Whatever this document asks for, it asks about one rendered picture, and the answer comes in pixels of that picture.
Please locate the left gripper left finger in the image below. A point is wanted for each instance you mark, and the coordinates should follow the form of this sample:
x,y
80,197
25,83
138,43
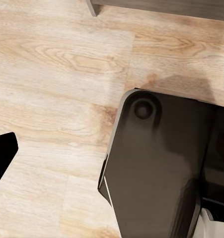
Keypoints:
x,y
8,149

